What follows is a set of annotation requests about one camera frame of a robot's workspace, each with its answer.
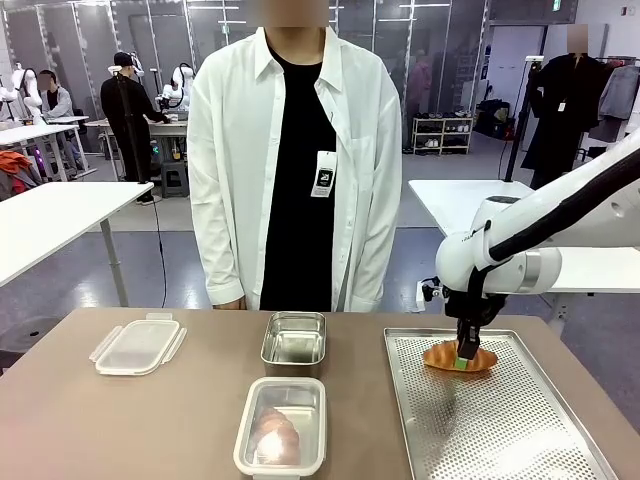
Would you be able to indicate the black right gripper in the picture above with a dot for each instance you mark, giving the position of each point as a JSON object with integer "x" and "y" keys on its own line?
{"x": 495, "y": 305}

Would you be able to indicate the oval orange-brown bread roll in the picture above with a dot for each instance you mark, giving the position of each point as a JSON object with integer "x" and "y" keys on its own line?
{"x": 442, "y": 357}

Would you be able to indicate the golden brown croissant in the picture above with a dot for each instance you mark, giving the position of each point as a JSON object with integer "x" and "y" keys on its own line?
{"x": 277, "y": 435}

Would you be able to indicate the clear plastic clip lid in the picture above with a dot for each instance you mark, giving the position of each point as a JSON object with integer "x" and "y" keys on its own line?
{"x": 137, "y": 347}
{"x": 245, "y": 400}

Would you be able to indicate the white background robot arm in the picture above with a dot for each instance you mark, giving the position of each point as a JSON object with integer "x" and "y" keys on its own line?
{"x": 27, "y": 92}
{"x": 180, "y": 87}

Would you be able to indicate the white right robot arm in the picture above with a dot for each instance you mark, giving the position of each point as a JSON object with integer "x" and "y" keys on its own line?
{"x": 530, "y": 260}

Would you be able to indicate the rectangular steel container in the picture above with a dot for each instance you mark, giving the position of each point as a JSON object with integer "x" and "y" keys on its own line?
{"x": 292, "y": 345}
{"x": 310, "y": 420}

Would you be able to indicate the person's right hand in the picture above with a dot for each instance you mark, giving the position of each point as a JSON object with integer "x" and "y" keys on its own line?
{"x": 237, "y": 304}

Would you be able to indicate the perforated metal baking tray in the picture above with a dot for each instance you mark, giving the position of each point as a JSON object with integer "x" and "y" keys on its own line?
{"x": 475, "y": 430}

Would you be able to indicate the white side table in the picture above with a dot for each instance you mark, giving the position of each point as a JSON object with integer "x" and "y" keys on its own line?
{"x": 50, "y": 220}
{"x": 450, "y": 200}

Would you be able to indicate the white shoe rack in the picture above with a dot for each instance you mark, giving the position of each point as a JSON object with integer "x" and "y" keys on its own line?
{"x": 442, "y": 135}

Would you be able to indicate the black stand pole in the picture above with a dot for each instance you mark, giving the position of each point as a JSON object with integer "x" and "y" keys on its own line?
{"x": 515, "y": 130}

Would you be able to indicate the white hanging name tag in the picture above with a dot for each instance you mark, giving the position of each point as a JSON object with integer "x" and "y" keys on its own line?
{"x": 324, "y": 175}

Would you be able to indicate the black bags pile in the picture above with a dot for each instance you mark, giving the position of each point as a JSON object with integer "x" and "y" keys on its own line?
{"x": 495, "y": 120}

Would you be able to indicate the mannequin in black coat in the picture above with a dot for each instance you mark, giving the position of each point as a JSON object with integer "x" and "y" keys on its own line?
{"x": 565, "y": 110}

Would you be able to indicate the grey hanging jacket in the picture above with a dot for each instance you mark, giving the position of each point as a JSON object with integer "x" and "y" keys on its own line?
{"x": 620, "y": 92}

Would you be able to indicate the person in white shirt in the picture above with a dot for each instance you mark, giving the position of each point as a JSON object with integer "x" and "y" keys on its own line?
{"x": 225, "y": 150}

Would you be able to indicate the grey step stool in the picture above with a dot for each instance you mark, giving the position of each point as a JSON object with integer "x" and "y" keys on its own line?
{"x": 175, "y": 180}

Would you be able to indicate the grey background workbench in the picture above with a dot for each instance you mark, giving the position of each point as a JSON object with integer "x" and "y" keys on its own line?
{"x": 172, "y": 131}

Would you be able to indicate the person in black clothes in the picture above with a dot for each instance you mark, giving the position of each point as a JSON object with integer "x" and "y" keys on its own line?
{"x": 125, "y": 110}

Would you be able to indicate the seated person in grey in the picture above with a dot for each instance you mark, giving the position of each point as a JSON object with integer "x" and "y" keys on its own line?
{"x": 56, "y": 105}

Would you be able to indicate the white background desk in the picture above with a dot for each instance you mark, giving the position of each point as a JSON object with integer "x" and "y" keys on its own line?
{"x": 30, "y": 134}

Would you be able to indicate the orange cloth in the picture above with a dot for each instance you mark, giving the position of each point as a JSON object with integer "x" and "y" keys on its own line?
{"x": 15, "y": 165}

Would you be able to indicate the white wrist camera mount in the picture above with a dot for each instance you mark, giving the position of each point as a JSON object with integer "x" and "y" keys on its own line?
{"x": 421, "y": 296}

